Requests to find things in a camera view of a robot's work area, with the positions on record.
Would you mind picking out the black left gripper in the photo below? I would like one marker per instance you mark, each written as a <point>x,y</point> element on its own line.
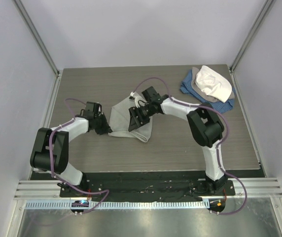
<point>106,129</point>

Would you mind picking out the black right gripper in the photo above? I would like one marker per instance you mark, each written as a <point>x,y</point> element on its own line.
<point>134,122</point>

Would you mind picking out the grey cloth napkin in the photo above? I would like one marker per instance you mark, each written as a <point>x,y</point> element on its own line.
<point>119,122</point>

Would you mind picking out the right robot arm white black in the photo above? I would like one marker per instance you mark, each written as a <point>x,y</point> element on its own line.
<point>204,123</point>

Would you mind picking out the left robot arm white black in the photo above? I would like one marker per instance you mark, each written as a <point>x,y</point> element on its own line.
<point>51,147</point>

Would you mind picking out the blue checked cloth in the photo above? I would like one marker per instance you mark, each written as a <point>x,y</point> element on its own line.
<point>187,89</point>

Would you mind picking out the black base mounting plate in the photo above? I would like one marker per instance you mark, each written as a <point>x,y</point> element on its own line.
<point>161,186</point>

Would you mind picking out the beige grey cloth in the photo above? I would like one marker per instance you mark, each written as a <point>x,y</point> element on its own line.
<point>194,86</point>

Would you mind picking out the white cloth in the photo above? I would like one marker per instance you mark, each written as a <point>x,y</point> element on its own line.
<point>213,84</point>

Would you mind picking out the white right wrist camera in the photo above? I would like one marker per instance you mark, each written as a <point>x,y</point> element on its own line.
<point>136,98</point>

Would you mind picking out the white slotted cable duct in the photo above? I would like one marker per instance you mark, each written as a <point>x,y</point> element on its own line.
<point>82,204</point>

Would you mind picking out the left aluminium frame post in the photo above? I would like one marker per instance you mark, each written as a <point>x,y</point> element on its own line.
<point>35,34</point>

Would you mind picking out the aluminium frame post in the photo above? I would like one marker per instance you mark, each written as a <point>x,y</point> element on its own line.
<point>35,34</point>
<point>263,13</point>

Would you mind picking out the front aluminium frame rail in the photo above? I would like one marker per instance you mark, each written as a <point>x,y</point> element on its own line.
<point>48,189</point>

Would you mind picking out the right aluminium frame post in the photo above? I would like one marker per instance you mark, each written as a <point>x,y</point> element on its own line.
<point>263,13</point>

